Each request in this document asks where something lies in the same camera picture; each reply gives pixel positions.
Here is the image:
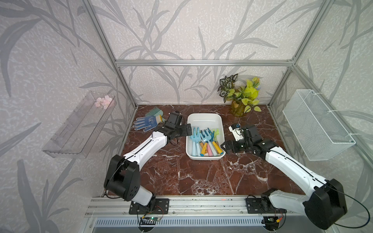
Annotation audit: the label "aluminium front rail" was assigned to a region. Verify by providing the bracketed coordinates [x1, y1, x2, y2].
[85, 195, 299, 217]

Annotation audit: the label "teal rake white handle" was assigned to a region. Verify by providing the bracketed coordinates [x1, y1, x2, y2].
[207, 128, 218, 156]

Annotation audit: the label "white wire mesh basket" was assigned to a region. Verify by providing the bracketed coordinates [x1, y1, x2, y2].
[283, 89, 356, 161]

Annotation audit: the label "white storage box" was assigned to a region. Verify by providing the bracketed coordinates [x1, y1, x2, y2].
[186, 113, 226, 160]

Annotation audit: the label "blue rake yellow handle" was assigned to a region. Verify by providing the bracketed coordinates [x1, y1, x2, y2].
[201, 130, 208, 156]

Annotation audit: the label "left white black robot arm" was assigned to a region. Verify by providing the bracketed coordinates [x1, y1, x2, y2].
[104, 123, 192, 208]

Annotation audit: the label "pink artificial flowers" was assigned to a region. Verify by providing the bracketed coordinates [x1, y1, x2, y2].
[94, 95, 114, 109]

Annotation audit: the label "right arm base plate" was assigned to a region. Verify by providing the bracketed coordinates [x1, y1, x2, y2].
[245, 195, 287, 216]

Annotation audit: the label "dark patterned leaf plant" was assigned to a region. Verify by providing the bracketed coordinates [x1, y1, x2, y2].
[218, 74, 238, 103]

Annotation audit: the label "blue rake pink handle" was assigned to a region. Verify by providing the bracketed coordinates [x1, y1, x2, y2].
[206, 143, 213, 157]

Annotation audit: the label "blue white work glove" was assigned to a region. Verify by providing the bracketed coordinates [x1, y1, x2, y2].
[133, 116, 163, 133]

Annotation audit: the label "light blue hand rake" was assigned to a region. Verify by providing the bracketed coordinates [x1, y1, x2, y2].
[190, 127, 198, 156]

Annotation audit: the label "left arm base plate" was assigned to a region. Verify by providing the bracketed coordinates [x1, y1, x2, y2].
[129, 198, 170, 215]

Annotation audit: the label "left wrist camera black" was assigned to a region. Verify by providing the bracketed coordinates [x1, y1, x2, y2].
[165, 112, 183, 129]

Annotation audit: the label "green potted plant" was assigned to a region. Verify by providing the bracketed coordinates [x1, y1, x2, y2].
[224, 77, 262, 117]

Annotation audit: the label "aluminium frame crossbar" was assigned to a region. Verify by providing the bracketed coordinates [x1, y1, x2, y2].
[115, 60, 293, 67]

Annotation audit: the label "teal rake light handle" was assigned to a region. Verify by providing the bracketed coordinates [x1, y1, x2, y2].
[193, 127, 201, 156]

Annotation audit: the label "clear acrylic wall shelf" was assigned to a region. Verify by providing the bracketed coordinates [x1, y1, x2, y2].
[42, 91, 117, 159]

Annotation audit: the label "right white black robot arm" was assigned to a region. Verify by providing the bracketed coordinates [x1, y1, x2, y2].
[221, 138, 347, 230]

